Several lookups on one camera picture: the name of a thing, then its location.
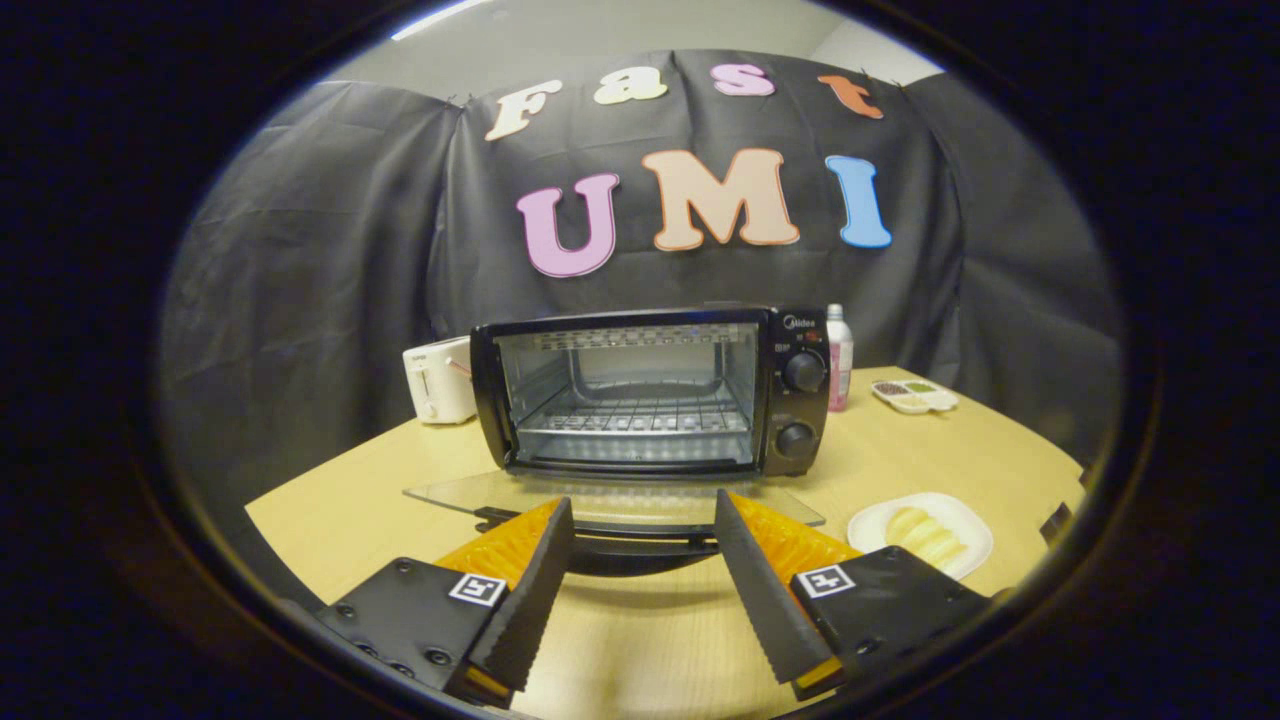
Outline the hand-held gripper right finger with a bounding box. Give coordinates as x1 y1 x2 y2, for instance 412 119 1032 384
714 489 991 701

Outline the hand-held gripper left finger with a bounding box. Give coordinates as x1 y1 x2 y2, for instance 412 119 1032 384
318 497 576 709

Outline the pale sliced bread roll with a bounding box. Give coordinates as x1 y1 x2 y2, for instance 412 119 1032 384
885 506 969 569

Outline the black toaster oven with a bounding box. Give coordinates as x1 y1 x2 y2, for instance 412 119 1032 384
403 303 831 578

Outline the white pop-up toaster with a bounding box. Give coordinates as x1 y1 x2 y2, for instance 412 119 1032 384
403 337 479 426

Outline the white plate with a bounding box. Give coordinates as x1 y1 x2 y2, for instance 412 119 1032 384
847 491 995 581

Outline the white sectioned seed dish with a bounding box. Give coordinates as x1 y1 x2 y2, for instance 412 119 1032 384
870 378 959 416

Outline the pink plastic bottle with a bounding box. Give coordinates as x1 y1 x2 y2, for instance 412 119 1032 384
826 304 855 413

